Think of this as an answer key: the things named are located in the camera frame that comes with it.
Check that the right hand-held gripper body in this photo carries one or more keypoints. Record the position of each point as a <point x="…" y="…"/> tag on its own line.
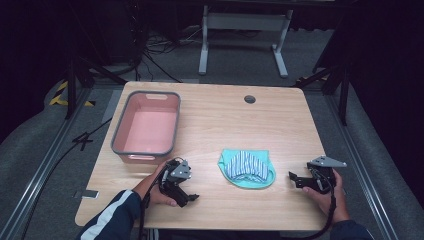
<point x="325" y="161"/>

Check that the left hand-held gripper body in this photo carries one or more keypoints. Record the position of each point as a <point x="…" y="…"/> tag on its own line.
<point x="181" y="171"/>

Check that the teal striped underwear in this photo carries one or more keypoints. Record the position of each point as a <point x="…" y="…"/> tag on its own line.
<point x="246" y="168"/>

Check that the pink basin with grey rim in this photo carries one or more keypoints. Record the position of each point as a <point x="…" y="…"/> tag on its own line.
<point x="148" y="128"/>

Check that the person's right hand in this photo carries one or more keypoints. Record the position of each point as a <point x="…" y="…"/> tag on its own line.
<point x="328" y="203"/>

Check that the person's left hand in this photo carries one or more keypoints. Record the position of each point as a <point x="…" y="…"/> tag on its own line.
<point x="156" y="196"/>

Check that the black metal stand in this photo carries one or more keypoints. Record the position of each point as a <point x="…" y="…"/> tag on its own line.
<point x="71" y="86"/>
<point x="343" y="96"/>

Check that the grey tape piece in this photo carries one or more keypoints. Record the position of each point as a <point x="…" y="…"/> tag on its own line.
<point x="86" y="194"/>

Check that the black tape cross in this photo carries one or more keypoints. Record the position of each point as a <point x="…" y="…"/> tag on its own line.
<point x="83" y="140"/>

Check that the yellow and black floor tape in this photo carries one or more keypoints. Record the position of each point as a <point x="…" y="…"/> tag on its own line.
<point x="60" y="98"/>

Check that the aluminium floor rail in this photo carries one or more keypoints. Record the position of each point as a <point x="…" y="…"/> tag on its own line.
<point x="360" y="166"/>
<point x="36" y="176"/>

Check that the white metal desk frame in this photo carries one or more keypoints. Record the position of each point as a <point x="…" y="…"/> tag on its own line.
<point x="246" y="21"/>

